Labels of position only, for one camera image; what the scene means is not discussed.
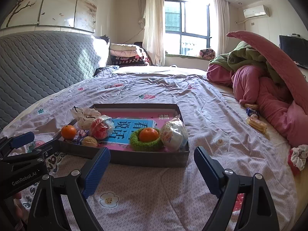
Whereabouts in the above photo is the orange tangerine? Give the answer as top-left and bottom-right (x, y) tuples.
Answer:
(138, 128), (159, 142)
(61, 125), (77, 140)

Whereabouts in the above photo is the dark cookie snack packet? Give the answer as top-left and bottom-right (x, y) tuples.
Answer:
(71, 129), (89, 144)

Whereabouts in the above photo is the tan walnut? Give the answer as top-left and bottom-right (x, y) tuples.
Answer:
(81, 136), (98, 148)

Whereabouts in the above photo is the cream floral cloth pouch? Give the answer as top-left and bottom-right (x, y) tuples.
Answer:
(70, 106), (101, 130)

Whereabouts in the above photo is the red egg toy packet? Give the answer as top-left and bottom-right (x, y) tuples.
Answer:
(89, 115), (114, 140)

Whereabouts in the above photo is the white egg toy packet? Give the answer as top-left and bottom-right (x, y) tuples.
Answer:
(160, 115), (188, 152)

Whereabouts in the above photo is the green knitted ring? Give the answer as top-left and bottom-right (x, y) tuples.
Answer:
(129, 127), (165, 152)

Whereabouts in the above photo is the person's left hand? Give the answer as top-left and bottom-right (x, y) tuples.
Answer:
(13, 192), (23, 219)

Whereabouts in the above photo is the floral scrunchie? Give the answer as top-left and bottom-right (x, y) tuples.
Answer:
(288, 144), (308, 176)

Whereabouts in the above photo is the grey quilted headboard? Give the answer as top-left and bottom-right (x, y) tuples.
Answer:
(1, 31), (110, 129)

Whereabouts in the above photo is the pink floral bed quilt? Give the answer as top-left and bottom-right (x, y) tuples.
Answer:
(1, 68), (298, 230)

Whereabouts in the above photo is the yellow biscuit packet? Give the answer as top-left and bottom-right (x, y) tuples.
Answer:
(246, 114), (267, 134)

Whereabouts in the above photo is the pink crumpled blanket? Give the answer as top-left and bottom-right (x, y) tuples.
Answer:
(207, 64), (307, 147)

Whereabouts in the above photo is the pink and blue book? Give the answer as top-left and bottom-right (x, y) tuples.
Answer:
(98, 109), (179, 151)

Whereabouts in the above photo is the blue snack packet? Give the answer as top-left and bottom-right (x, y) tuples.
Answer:
(246, 107), (259, 119)

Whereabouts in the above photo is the small biscuit packet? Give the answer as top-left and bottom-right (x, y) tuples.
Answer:
(244, 103), (258, 110)

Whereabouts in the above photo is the dark cardboard box tray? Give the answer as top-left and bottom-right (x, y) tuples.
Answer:
(53, 103), (191, 168)

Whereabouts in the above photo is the stack of folded blankets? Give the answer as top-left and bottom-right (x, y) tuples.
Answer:
(110, 43), (151, 67)

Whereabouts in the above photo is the green garment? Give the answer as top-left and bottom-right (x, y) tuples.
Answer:
(209, 41), (284, 84)

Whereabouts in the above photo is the folded cloth on windowsill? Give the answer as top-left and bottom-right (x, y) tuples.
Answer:
(199, 48), (216, 60)

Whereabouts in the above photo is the cream curtain left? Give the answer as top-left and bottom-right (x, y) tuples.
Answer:
(143, 0), (166, 66)

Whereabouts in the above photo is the cream curtain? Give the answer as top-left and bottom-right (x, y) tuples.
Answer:
(143, 0), (166, 66)
(215, 0), (230, 55)

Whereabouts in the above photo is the black television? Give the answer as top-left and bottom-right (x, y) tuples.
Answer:
(279, 35), (308, 69)

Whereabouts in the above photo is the white air conditioner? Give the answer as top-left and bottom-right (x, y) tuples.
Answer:
(243, 5), (270, 19)

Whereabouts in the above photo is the cream curtain right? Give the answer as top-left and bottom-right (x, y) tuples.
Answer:
(215, 0), (230, 55)

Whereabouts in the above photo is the painted wall panel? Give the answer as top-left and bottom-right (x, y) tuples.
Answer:
(1, 0), (97, 33)

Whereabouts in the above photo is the window with dark frame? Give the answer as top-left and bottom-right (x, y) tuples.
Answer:
(164, 0), (211, 57)

